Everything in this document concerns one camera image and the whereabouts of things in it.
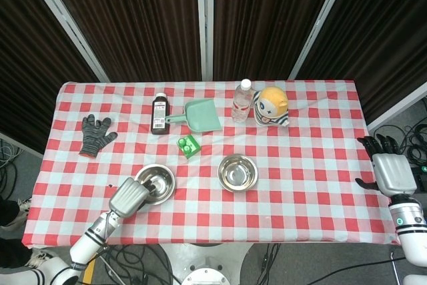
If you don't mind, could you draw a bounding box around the black floor cable bundle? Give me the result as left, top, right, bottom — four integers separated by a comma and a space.
99, 244, 183, 285
372, 107, 427, 168

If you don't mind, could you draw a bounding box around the red white checked tablecloth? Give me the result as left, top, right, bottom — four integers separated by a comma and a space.
21, 80, 400, 246

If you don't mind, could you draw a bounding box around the yellow floor tape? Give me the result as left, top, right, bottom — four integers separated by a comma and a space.
81, 258, 97, 285

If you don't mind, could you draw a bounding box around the grey aluminium partition post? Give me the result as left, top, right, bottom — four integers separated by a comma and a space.
195, 0, 215, 81
288, 0, 355, 81
19, 0, 111, 83

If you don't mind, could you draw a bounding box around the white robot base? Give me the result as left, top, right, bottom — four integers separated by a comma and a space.
156, 243, 254, 285

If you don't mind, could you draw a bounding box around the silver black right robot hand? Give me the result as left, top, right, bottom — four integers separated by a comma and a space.
355, 135, 418, 196

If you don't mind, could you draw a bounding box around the black box green indicator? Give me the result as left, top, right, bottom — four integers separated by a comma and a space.
412, 164, 427, 186

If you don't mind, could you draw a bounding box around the mint green plastic dustpan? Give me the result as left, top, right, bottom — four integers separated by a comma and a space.
164, 99, 224, 133

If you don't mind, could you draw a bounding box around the grey floor cable bundle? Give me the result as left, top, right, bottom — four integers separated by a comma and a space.
0, 137, 26, 199

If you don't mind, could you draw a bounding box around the yellow plush toy striped shirt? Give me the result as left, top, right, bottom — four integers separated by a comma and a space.
253, 86, 290, 128

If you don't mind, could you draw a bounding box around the dark trouser leg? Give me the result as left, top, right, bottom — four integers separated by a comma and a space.
0, 196, 21, 230
0, 238, 33, 269

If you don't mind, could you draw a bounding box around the clear plastic water bottle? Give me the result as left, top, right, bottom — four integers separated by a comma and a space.
232, 79, 254, 124

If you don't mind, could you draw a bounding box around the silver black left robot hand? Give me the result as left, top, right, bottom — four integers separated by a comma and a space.
109, 176, 163, 219

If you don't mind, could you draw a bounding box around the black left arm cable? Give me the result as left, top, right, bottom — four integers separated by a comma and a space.
88, 244, 113, 268

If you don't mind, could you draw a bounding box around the white black patterned shoe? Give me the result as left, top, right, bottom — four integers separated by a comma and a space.
29, 248, 57, 268
15, 198, 33, 215

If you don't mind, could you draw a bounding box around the brown medicine bottle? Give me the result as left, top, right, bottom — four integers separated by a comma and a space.
151, 92, 171, 135

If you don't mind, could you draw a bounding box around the dark brown partition panel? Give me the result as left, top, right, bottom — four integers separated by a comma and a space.
213, 0, 342, 81
296, 0, 427, 122
41, 0, 203, 82
0, 0, 101, 152

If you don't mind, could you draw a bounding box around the green toy building brick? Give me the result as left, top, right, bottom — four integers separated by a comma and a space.
177, 134, 201, 159

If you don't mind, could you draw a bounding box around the grey striped knit glove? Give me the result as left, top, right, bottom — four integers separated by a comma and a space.
79, 113, 119, 159

